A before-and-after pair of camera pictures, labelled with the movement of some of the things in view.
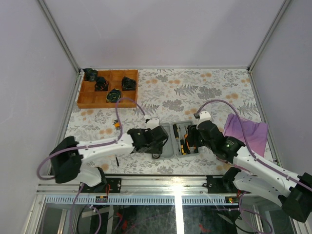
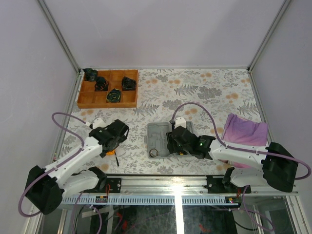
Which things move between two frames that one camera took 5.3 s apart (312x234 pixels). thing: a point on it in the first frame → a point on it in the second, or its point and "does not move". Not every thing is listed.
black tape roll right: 128,84 does not move
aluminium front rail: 138,185 does not move
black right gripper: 192,133 → 172,145
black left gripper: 158,149 → 105,152
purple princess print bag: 256,132 does not move
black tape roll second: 101,85 does not move
